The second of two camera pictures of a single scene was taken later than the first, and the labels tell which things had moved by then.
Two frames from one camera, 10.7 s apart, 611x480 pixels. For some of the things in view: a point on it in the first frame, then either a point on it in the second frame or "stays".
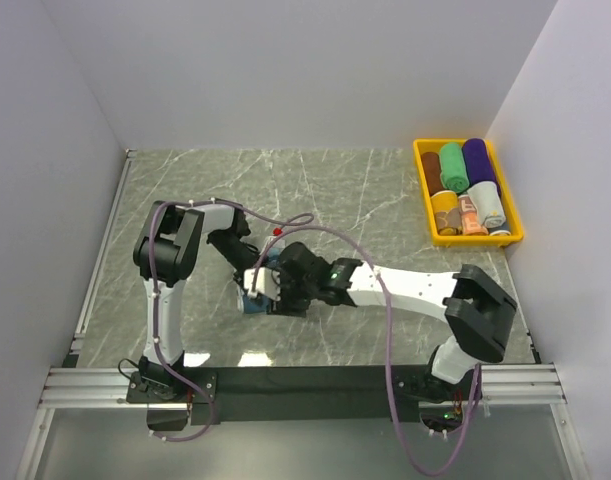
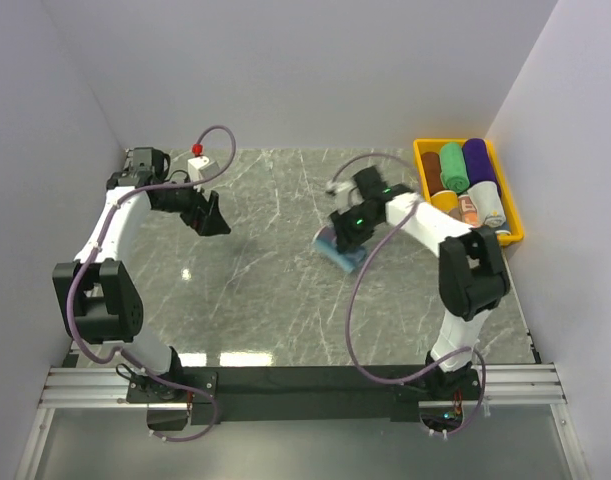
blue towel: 261,304 to 325,241
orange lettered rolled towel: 470,221 stays
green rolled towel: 453,171 stays
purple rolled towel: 478,163 stays
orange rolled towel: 447,213 stays
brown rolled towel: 432,171 stays
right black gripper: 285,306 to 346,235
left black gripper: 251,264 to 205,216
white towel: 489,204 stays
